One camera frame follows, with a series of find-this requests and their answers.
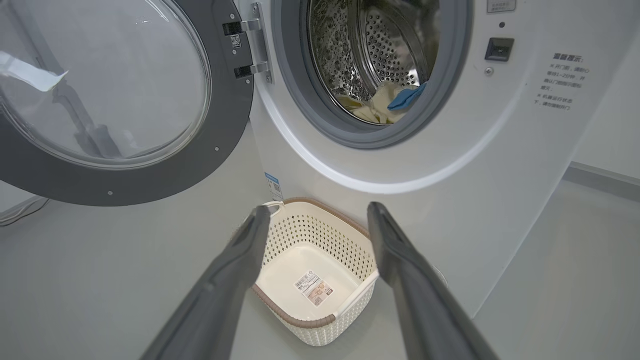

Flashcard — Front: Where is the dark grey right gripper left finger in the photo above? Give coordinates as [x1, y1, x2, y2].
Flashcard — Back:
[141, 205, 272, 360]

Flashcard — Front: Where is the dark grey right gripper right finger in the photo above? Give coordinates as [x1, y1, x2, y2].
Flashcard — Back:
[367, 201, 501, 360]

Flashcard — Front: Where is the dark round glass washer door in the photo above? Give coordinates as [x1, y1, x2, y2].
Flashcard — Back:
[0, 0, 256, 207]

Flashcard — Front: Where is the cream cloth with blue trim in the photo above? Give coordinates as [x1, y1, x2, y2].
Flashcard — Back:
[372, 81, 429, 125]

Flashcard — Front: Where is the yellow bear-print garment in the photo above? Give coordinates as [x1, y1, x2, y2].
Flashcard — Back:
[335, 94, 382, 124]

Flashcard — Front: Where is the barcode sticker of basket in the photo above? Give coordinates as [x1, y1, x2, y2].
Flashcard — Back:
[293, 270, 335, 308]

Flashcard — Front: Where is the cream perforated laundry basket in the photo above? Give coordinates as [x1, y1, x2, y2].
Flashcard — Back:
[232, 197, 381, 347]

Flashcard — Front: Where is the white washing machine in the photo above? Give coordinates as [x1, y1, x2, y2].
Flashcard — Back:
[235, 0, 640, 319]

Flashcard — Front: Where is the grey rubber door gasket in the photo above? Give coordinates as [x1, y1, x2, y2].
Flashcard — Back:
[270, 0, 474, 150]

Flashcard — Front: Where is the silver door hinge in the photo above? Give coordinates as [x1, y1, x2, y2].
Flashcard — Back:
[222, 2, 275, 84]

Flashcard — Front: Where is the black door latch socket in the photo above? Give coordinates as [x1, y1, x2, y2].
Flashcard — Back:
[484, 37, 515, 63]

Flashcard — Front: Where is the blue energy label sticker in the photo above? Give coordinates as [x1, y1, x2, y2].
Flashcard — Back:
[264, 172, 284, 202]

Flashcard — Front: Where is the stainless steel washer drum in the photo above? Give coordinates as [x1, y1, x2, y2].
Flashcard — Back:
[307, 0, 441, 126]

